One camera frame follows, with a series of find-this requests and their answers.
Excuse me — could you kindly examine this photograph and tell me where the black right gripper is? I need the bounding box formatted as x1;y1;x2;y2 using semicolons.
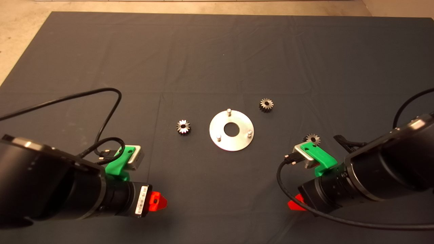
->
288;177;334;214

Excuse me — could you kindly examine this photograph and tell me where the black right camera cable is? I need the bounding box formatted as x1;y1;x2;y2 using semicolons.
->
276;88;434;231

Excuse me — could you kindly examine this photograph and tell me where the round metal carrier plate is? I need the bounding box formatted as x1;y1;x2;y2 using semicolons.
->
209;108;254;152

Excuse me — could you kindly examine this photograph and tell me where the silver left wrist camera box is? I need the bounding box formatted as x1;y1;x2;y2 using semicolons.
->
126;145;145;171

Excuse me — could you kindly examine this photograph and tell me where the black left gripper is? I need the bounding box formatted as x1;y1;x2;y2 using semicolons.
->
126;182;168;218

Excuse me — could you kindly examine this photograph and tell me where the green right camera mount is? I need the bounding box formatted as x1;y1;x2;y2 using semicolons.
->
303;142;338;177

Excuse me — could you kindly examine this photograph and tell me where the black camera cable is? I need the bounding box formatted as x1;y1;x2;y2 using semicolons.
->
0;87;126;166
276;88;434;231

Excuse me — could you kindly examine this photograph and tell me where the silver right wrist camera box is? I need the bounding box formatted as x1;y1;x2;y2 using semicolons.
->
293;143;321;169

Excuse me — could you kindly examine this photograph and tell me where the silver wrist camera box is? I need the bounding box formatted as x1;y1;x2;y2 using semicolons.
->
126;145;145;171
293;143;321;169

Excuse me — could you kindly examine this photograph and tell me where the black left camera cable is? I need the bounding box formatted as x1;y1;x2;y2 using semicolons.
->
0;87;126;166

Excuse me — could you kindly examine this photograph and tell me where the green left camera mount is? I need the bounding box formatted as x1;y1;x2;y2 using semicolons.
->
105;145;136;182

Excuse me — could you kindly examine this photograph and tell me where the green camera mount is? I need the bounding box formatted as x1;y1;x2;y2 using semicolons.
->
303;142;338;177
105;145;136;182

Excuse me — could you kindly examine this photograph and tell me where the small steel planetary gear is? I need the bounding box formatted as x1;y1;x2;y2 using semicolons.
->
303;133;321;146
176;119;191;135
259;98;274;113

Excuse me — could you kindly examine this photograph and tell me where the dark grey table cloth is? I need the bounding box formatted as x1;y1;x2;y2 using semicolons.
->
0;11;434;244

